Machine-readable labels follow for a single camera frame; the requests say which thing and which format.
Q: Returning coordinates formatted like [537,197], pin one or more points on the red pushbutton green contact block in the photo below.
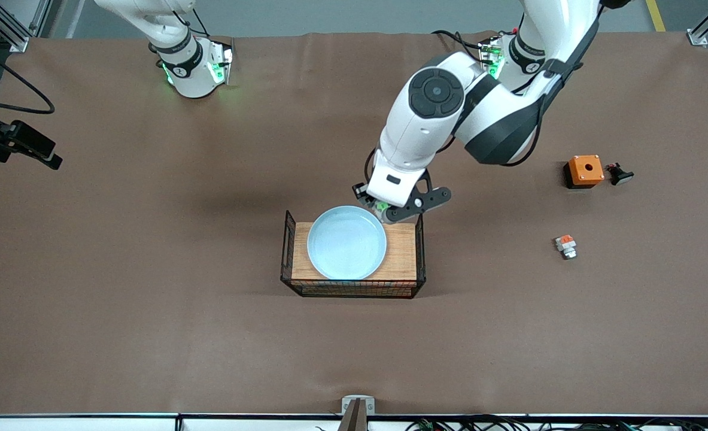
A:
[382,208]

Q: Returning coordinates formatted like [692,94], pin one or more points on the light blue round plate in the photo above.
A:
[346,245]

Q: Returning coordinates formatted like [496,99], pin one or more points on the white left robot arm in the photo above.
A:
[431,120]

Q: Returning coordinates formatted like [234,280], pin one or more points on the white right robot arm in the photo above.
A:
[186,66]

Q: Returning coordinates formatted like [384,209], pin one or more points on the orange button box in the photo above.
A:
[586,169]

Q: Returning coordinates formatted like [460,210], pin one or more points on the green pushbutton orange contact block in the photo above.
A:
[566,245]

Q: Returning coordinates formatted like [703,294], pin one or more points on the black square white-capped pushbutton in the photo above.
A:
[620,176]

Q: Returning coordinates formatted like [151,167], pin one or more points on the grey mount bracket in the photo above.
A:
[348,407]

